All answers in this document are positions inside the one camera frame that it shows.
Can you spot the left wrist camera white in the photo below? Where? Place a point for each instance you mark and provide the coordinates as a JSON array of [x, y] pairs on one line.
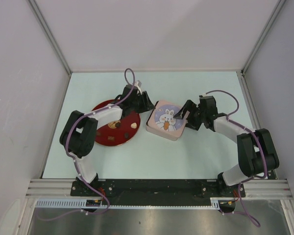
[[138, 84]]

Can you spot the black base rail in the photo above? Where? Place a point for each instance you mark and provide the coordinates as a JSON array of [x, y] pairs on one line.
[[165, 190]]

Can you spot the red round plate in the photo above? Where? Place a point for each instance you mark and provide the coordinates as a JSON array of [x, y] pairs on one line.
[[117, 129]]

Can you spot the pink square tin box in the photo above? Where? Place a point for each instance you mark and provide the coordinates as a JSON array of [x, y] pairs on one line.
[[170, 135]]

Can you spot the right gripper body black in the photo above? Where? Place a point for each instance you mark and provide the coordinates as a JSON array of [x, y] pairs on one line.
[[200, 114]]

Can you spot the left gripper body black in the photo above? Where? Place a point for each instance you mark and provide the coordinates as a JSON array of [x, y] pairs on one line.
[[134, 104]]

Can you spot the white slotted cable duct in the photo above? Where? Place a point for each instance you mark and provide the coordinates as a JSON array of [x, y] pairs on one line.
[[208, 204]]

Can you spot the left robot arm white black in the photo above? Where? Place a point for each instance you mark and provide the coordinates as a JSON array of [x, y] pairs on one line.
[[79, 133]]

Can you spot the brown square chocolate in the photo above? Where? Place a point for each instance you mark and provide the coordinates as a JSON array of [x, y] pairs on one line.
[[110, 138]]

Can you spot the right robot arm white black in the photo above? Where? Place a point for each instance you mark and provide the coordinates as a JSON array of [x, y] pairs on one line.
[[256, 151]]

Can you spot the white heart chocolate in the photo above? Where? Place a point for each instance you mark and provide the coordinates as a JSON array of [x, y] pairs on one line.
[[134, 125]]

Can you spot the silver tin lid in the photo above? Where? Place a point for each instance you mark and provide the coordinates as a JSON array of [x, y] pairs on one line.
[[163, 116]]

